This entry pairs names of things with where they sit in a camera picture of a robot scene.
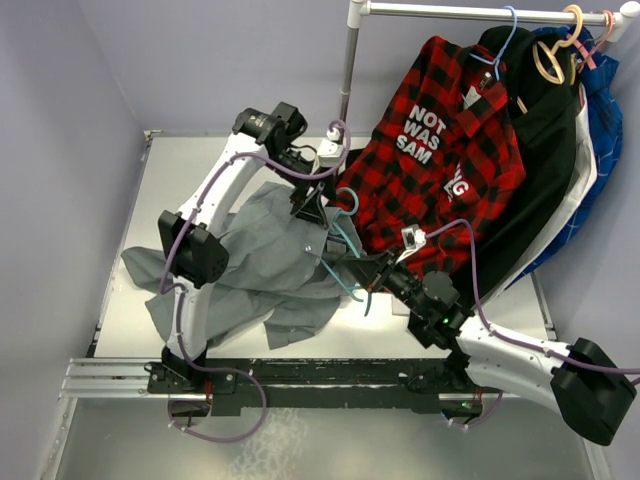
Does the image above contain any grey button-up shirt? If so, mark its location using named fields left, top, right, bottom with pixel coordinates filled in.
left=120, top=180, right=366, bottom=351

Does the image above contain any silver clothes rack frame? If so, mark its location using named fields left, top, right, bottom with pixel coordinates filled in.
left=338, top=1, right=639, bottom=121

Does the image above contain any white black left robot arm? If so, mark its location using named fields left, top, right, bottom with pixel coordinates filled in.
left=158, top=102, right=335, bottom=392

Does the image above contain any red black plaid shirt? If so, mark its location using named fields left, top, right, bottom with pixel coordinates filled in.
left=336, top=36, right=526, bottom=276

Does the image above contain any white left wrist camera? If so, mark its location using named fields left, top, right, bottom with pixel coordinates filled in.
left=314, top=126, right=346, bottom=170

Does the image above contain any blue checked shirt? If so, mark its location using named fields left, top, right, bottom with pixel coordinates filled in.
left=516, top=28, right=623, bottom=281

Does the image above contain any aluminium extrusion rail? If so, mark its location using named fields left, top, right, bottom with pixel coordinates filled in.
left=59, top=354, right=591, bottom=401

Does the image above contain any light blue wire hanger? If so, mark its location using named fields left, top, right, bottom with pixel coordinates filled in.
left=469, top=4, right=517, bottom=81

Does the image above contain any beige wooden hanger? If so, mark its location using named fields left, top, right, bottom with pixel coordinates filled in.
left=505, top=4, right=583, bottom=118

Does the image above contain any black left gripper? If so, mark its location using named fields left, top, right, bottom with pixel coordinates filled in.
left=265, top=150, right=339, bottom=229

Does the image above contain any teal plastic hanger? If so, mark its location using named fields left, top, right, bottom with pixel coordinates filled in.
left=320, top=187, right=363, bottom=303

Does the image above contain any black hanging shirt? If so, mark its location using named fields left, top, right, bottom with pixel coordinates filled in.
left=448, top=26, right=578, bottom=308

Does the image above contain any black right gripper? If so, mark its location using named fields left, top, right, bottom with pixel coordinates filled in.
left=342, top=245, right=431, bottom=319

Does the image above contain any blue white paper hang tag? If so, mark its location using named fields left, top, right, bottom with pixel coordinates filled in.
left=326, top=235, right=348, bottom=254

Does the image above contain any white hanging shirt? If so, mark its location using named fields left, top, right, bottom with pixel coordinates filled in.
left=483, top=83, right=597, bottom=301

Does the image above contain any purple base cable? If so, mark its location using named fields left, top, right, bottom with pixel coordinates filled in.
left=447, top=382, right=506, bottom=432
left=167, top=365, right=270, bottom=443

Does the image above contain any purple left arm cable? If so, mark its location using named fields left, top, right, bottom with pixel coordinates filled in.
left=158, top=118, right=349, bottom=366

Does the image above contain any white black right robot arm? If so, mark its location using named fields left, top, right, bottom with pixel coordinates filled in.
left=344, top=252, right=638, bottom=446

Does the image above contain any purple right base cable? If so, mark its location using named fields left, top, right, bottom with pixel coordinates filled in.
left=447, top=382, right=506, bottom=432

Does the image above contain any pink plastic hanger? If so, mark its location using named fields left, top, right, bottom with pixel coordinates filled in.
left=572, top=10, right=616, bottom=72

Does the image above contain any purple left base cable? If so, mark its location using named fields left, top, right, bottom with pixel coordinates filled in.
left=167, top=365, right=270, bottom=443

